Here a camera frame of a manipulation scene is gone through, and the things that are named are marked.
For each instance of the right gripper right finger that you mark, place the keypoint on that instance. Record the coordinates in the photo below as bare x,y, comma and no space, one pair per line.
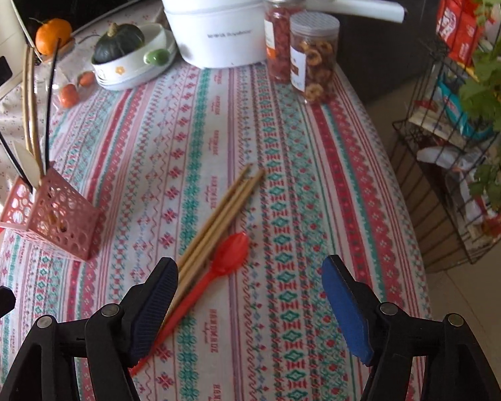
353,304

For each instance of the jar of dried fruit rings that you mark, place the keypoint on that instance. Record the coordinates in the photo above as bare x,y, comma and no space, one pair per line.
313,54

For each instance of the white electric cooking pot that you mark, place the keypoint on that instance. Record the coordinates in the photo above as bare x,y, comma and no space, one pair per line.
217,34

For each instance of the cream air fryer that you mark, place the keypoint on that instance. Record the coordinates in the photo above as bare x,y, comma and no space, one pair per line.
12,47

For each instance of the black chopstick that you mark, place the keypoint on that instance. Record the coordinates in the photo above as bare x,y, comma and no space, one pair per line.
49,107
14,162

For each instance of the large orange with stem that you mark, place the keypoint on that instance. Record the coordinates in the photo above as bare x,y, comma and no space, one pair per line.
50,35

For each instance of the patterned striped tablecloth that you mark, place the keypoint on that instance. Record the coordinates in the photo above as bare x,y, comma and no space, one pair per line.
177,166

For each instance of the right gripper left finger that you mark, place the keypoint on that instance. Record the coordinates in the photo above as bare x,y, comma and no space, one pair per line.
145,306

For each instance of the glass jar with wooden lid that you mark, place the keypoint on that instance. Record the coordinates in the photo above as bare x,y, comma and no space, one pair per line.
67,83

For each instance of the black chopstick left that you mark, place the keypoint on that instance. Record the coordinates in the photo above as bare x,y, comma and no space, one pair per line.
14,162

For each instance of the jar of red dried fruit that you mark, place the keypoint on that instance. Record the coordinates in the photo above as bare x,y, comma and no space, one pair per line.
277,36

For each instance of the black wire storage rack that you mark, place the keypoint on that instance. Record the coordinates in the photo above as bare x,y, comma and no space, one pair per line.
439,145

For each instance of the wooden chopstick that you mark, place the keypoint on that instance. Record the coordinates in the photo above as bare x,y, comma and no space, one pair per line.
209,235
205,254
34,124
27,91
229,195

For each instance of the dark green pumpkin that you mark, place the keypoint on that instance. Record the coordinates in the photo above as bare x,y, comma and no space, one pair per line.
119,41

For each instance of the black chopstick right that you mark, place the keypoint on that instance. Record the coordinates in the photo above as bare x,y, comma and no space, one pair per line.
49,107

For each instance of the red plastic spoon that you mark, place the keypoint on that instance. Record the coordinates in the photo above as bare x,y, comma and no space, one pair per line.
227,258

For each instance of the pink perforated utensil holder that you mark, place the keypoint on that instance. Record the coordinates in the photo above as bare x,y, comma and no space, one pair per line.
55,215

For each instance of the white bowl with green handle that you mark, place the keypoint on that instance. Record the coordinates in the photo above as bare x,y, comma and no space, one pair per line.
141,65

